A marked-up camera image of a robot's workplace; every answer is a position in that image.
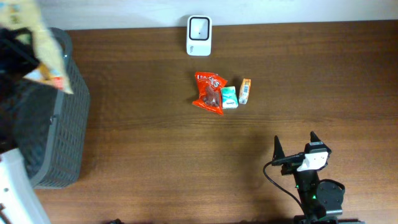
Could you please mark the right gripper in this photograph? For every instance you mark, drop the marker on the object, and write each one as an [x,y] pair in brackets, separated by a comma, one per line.
[278,150]

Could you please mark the small orange carton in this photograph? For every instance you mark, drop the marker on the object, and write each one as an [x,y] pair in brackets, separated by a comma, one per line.
[244,91]

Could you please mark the teal tissue pack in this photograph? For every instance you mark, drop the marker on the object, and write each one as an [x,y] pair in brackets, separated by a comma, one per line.
[229,98]

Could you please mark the red snack bag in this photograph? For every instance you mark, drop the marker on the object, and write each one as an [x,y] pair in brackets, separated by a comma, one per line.
[209,91]

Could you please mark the yellow chip bag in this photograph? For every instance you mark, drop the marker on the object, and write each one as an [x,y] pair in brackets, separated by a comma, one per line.
[51,70]

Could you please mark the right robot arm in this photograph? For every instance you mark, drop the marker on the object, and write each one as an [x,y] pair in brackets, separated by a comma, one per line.
[320,200]

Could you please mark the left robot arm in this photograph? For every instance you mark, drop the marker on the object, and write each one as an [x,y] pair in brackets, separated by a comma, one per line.
[19,203]

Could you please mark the white barcode scanner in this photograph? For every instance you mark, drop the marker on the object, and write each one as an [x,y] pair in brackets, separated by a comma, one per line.
[199,35]

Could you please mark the grey plastic basket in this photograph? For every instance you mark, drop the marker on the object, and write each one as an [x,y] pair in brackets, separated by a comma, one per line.
[49,125]

